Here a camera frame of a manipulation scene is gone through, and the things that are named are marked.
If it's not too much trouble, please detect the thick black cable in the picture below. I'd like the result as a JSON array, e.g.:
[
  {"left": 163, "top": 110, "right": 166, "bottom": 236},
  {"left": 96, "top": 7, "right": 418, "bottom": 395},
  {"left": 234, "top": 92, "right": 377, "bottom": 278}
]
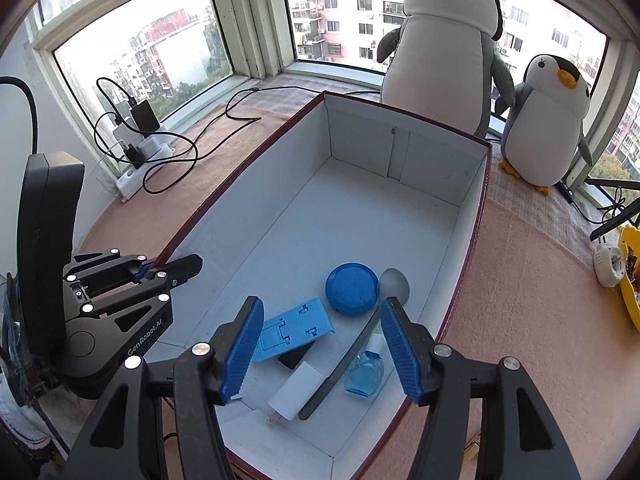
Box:
[{"left": 0, "top": 76, "right": 40, "bottom": 161}]

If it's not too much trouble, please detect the blue round case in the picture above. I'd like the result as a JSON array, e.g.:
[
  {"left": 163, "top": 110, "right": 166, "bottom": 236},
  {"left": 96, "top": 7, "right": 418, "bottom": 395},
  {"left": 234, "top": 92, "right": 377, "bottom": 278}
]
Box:
[{"left": 325, "top": 262, "right": 380, "bottom": 317}]

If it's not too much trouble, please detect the small blue bottle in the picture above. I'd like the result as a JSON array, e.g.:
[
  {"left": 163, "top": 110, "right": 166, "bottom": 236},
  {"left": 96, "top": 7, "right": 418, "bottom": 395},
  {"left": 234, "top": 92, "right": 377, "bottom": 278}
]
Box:
[{"left": 343, "top": 334, "right": 387, "bottom": 397}]

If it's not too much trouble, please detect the dark patterned cloth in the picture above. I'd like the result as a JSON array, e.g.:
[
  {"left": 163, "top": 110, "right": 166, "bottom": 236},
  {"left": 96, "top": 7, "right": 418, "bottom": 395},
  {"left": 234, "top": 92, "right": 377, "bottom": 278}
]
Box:
[{"left": 0, "top": 270, "right": 66, "bottom": 461}]

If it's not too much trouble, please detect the white round plastic device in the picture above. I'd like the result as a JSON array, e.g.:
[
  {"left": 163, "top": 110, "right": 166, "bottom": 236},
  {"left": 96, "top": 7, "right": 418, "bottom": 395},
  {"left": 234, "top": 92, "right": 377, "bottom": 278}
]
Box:
[{"left": 593, "top": 244, "right": 626, "bottom": 288}]

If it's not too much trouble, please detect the black power adapter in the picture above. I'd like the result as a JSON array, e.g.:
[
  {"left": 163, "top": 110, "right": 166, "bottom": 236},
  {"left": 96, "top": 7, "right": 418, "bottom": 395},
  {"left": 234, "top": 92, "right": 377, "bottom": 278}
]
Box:
[{"left": 130, "top": 100, "right": 162, "bottom": 133}]

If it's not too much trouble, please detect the grey long-handled spoon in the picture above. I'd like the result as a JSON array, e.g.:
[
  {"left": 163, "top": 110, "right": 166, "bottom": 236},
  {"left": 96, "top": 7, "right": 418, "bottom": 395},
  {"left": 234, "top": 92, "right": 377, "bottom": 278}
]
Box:
[{"left": 298, "top": 267, "right": 412, "bottom": 421}]

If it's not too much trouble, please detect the white charger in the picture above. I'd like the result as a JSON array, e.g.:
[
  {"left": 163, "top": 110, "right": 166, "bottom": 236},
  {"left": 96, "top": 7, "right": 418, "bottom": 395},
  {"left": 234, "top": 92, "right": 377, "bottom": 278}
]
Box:
[{"left": 267, "top": 364, "right": 321, "bottom": 426}]

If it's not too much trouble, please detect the small penguin plush toy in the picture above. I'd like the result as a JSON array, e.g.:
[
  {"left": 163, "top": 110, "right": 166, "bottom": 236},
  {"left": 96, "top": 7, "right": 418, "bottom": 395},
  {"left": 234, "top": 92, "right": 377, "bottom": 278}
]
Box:
[{"left": 487, "top": 54, "right": 594, "bottom": 196}]

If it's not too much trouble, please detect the blue phone stand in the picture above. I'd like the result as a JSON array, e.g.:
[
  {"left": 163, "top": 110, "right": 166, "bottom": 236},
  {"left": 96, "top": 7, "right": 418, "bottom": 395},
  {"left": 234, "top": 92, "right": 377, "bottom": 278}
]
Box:
[{"left": 250, "top": 297, "right": 336, "bottom": 365}]

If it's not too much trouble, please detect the yellow tape dispenser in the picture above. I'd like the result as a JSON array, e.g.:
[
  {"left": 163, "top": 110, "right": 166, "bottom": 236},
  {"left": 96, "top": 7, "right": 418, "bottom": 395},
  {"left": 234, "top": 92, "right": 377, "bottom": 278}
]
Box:
[{"left": 617, "top": 225, "right": 640, "bottom": 332}]

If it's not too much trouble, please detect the long black cable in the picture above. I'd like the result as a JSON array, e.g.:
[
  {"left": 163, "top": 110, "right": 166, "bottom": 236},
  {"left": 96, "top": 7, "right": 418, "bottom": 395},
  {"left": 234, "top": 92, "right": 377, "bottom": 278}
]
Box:
[{"left": 142, "top": 87, "right": 326, "bottom": 196}]

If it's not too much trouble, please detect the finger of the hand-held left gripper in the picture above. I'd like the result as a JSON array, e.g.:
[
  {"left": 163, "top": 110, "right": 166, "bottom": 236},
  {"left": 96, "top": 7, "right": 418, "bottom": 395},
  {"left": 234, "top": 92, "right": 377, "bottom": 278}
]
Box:
[
  {"left": 75, "top": 254, "right": 204, "bottom": 333},
  {"left": 62, "top": 247, "right": 155, "bottom": 283}
]

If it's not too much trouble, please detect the white power bank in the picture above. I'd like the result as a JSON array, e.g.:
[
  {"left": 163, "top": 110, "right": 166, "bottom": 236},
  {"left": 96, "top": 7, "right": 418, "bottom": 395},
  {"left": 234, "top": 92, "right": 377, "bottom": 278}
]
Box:
[{"left": 112, "top": 119, "right": 146, "bottom": 148}]

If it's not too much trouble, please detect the large penguin plush toy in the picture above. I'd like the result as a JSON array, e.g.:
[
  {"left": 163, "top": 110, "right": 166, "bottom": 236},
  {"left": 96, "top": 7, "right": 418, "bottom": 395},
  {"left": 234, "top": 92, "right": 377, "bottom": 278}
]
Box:
[{"left": 376, "top": 0, "right": 517, "bottom": 138}]

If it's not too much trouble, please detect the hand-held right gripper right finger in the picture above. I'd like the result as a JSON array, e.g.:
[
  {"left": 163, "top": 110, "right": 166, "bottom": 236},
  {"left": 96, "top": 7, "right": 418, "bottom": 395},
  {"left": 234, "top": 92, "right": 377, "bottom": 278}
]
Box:
[{"left": 380, "top": 297, "right": 583, "bottom": 480}]

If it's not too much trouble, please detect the red cardboard box white inside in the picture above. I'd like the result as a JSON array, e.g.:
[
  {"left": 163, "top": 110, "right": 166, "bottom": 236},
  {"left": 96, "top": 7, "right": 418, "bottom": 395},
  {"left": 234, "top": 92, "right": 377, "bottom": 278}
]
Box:
[{"left": 142, "top": 90, "right": 493, "bottom": 480}]

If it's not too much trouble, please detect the white window frame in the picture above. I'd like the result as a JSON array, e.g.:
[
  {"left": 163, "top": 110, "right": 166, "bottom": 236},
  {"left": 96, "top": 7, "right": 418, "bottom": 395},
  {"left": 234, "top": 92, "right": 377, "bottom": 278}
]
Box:
[{"left": 25, "top": 0, "right": 640, "bottom": 201}]

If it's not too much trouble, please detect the short black cable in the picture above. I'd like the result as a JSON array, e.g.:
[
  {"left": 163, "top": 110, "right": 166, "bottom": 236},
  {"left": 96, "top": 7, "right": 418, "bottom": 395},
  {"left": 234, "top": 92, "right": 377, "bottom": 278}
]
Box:
[{"left": 94, "top": 76, "right": 138, "bottom": 111}]

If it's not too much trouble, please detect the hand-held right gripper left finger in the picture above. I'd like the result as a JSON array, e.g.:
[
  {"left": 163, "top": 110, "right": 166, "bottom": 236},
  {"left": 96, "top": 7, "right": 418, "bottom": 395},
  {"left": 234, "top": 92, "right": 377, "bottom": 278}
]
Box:
[{"left": 59, "top": 296, "right": 265, "bottom": 480}]

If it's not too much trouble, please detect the white power strip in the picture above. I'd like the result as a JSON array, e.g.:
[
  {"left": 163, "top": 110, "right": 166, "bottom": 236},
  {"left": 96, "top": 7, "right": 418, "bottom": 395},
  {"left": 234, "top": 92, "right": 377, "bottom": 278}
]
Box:
[{"left": 117, "top": 141, "right": 174, "bottom": 202}]

